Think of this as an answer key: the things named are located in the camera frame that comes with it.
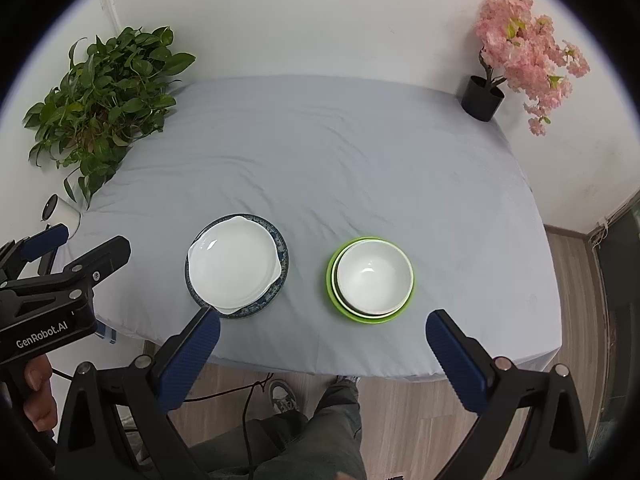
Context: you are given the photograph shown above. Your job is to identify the pink artificial flower plant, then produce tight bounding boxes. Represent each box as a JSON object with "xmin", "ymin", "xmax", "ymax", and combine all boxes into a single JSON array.
[{"xmin": 460, "ymin": 0, "xmax": 591, "ymax": 137}]

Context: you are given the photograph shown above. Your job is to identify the white wall pipe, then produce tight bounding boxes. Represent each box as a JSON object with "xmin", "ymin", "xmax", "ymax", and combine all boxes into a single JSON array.
[{"xmin": 100, "ymin": 0, "xmax": 119, "ymax": 43}]

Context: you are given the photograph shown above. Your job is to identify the white ribbed bowl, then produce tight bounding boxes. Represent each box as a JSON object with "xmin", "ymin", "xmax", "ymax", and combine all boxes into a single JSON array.
[{"xmin": 332, "ymin": 247, "xmax": 408, "ymax": 319}]

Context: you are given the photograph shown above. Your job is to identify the black cable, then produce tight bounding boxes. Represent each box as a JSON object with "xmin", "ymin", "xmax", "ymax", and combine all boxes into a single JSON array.
[{"xmin": 50, "ymin": 367, "xmax": 277, "ymax": 461}]

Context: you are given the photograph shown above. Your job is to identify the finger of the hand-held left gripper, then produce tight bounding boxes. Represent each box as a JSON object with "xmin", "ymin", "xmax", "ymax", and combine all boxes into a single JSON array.
[
  {"xmin": 0, "ymin": 224, "xmax": 70, "ymax": 284},
  {"xmin": 49, "ymin": 236, "xmax": 132, "ymax": 305}
]

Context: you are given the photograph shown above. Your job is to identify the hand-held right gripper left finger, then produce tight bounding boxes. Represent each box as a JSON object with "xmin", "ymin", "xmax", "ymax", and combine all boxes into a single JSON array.
[{"xmin": 55, "ymin": 306, "xmax": 222, "ymax": 480}]

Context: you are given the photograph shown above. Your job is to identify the grey tablecloth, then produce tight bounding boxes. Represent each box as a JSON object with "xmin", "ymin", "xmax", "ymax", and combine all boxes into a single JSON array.
[{"xmin": 50, "ymin": 75, "xmax": 564, "ymax": 379}]

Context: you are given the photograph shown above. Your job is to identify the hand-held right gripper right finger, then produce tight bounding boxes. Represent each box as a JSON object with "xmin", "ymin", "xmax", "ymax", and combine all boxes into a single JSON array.
[{"xmin": 425, "ymin": 309, "xmax": 589, "ymax": 480}]

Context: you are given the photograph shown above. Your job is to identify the person's grey shoe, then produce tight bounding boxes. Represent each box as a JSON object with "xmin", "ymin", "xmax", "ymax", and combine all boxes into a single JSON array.
[{"xmin": 268, "ymin": 379, "xmax": 301, "ymax": 416}]

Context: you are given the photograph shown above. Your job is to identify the green leafy potted plant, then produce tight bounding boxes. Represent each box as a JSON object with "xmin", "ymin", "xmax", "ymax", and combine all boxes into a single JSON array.
[{"xmin": 22, "ymin": 26, "xmax": 197, "ymax": 211}]

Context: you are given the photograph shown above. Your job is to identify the person's left hand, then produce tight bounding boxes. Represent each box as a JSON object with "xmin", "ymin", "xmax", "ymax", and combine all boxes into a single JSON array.
[{"xmin": 22, "ymin": 352, "xmax": 59, "ymax": 432}]

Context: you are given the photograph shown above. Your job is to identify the green plastic bowl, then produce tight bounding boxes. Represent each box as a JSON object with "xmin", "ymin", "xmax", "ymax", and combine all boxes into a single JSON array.
[{"xmin": 326, "ymin": 236, "xmax": 417, "ymax": 327}]

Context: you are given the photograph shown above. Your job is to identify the white smooth bowl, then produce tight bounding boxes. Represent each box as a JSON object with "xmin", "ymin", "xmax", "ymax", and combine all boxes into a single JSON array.
[{"xmin": 336, "ymin": 240, "xmax": 415, "ymax": 312}]

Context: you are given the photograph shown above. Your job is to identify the dark glass door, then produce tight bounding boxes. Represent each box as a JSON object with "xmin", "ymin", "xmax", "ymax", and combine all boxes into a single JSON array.
[{"xmin": 587, "ymin": 205, "xmax": 640, "ymax": 461}]

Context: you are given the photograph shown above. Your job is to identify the white enamel mug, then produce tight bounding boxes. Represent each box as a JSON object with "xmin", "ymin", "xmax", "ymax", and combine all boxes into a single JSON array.
[{"xmin": 40, "ymin": 194, "xmax": 82, "ymax": 239}]

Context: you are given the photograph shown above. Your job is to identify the person's grey trousers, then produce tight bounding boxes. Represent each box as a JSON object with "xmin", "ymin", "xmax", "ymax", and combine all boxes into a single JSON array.
[{"xmin": 189, "ymin": 379, "xmax": 369, "ymax": 480}]

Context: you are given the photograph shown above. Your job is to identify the blue patterned plate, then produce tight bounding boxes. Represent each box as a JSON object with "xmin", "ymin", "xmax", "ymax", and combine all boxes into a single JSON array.
[{"xmin": 184, "ymin": 213, "xmax": 291, "ymax": 322}]

